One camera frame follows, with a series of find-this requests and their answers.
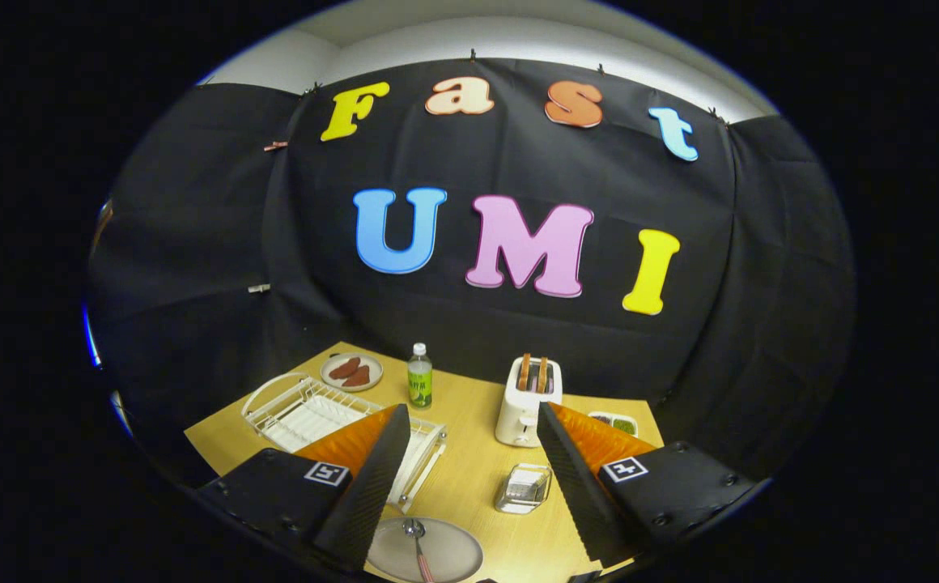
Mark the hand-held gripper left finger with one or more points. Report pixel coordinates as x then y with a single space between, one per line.
376 486

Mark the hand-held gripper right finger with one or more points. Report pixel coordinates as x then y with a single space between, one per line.
571 490

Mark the white round plate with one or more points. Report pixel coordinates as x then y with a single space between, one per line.
457 551

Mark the small plate with meat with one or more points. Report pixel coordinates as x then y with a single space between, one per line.
372 366

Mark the white divided tray with grains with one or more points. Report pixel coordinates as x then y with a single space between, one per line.
623 424

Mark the white toaster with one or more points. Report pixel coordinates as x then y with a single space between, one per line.
518 421

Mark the green label drink bottle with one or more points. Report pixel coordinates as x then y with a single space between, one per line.
419 385

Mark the red meat slice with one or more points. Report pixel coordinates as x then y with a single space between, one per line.
359 377
344 369

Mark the toasted bread slice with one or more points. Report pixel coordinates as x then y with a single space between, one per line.
542 374
524 372

